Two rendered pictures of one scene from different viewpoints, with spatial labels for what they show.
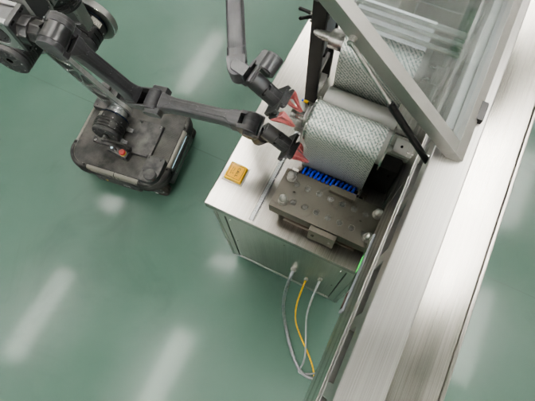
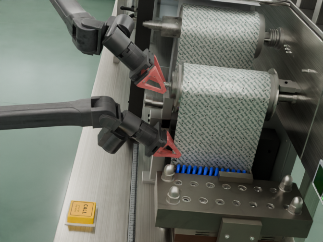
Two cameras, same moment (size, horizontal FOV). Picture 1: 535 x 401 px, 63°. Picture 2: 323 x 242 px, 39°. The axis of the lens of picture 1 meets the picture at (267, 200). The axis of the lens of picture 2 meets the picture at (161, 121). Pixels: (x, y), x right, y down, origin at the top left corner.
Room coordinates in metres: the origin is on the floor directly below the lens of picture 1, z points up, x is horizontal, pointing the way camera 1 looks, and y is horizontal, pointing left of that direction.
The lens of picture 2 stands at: (-0.19, 0.53, 1.77)
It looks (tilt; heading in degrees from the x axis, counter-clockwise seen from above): 29 degrees down; 325
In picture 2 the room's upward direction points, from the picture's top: 8 degrees clockwise
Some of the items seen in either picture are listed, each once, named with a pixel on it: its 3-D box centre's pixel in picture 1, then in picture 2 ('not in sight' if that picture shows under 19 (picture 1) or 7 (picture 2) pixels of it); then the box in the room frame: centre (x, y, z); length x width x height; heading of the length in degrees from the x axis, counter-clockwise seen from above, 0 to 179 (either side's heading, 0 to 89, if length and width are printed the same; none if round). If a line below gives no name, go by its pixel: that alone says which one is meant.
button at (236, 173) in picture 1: (236, 173); (81, 211); (0.70, 0.11, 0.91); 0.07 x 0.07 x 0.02; 59
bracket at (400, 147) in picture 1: (403, 149); (287, 85); (0.57, -0.42, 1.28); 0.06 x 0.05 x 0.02; 59
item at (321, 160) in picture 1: (333, 166); (215, 145); (0.61, -0.24, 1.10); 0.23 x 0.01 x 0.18; 59
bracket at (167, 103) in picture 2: (302, 134); (156, 138); (0.77, -0.15, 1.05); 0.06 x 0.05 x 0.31; 59
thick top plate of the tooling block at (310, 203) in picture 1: (328, 211); (229, 203); (0.48, -0.22, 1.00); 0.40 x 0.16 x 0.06; 59
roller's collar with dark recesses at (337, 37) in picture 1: (339, 40); (171, 26); (0.95, -0.27, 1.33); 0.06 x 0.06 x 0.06; 59
